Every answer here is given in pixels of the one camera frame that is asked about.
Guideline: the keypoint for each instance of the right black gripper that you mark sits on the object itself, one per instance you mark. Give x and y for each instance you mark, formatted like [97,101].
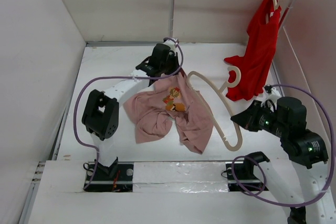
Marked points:
[247,118]

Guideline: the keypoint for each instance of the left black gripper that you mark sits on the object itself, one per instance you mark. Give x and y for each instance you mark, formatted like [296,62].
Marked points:
[174,57]

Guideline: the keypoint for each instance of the pink t shirt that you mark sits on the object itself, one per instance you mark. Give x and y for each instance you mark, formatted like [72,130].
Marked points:
[171,102]

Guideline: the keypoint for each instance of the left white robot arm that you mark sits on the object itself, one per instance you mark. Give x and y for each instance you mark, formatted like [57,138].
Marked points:
[101,113]

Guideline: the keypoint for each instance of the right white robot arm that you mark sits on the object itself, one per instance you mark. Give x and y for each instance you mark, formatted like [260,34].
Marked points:
[307,152]

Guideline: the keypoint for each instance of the red t shirt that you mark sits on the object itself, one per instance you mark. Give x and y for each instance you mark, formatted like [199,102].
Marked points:
[255,64]

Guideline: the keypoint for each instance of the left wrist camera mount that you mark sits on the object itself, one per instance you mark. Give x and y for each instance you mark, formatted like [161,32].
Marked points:
[173,43]

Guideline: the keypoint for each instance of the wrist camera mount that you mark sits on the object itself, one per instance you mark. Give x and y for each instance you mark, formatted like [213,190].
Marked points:
[173,43]
[272,94]

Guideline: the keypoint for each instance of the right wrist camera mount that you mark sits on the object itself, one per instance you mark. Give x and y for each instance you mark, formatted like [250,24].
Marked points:
[272,94]

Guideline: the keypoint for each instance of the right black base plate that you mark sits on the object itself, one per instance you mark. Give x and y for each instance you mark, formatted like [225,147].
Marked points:
[250,181]

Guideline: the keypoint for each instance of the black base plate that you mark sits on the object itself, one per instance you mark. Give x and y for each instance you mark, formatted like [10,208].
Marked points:
[120,179]
[250,181]

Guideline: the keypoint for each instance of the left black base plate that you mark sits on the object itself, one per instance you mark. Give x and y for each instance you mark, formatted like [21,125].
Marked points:
[120,179]

